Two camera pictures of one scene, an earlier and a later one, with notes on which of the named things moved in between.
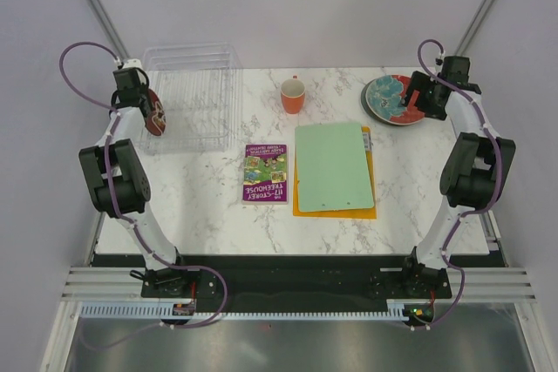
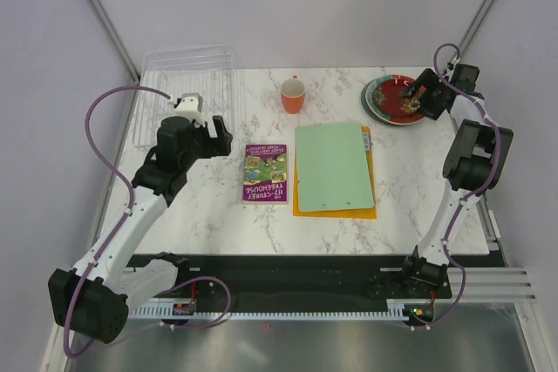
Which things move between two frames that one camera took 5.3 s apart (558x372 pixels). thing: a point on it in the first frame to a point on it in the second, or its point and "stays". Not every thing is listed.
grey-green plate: x=370 y=111 stays
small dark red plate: x=157 y=120 to x=388 y=99
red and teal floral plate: x=381 y=100 stays
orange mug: x=293 y=94 stays
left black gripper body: x=145 y=91 to x=203 y=145
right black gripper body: x=425 y=102 stays
